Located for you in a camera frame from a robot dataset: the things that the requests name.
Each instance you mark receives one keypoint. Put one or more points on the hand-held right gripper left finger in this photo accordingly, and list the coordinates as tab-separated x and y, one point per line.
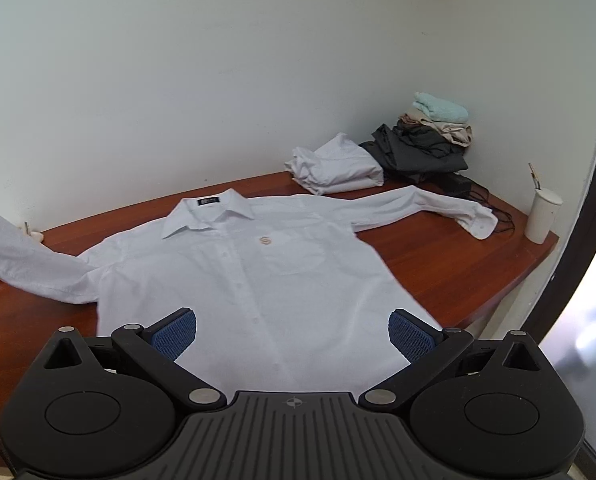
175	335

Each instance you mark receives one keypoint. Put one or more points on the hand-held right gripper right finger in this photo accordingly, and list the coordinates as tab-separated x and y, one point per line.
410	337

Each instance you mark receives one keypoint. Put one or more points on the white long-sleeved shirt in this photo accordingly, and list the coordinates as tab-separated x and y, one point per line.
258	280

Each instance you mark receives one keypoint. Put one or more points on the dark grey clothes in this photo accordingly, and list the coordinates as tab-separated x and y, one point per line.
417	152

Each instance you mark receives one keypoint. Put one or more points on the beige clothes in stack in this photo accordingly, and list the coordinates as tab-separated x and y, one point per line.
452	132

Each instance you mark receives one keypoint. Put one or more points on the black power adapter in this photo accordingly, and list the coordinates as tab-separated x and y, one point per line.
455	182

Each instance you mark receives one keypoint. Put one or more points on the white paper cup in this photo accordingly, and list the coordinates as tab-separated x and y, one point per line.
541	217

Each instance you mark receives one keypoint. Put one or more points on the crumpled white garment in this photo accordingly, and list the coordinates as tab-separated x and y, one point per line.
338	165

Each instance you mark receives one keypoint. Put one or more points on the wooden stirrer stick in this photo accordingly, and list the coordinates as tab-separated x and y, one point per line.
534	175

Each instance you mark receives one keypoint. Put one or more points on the light mint towel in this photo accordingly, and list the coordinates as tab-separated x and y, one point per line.
440	107

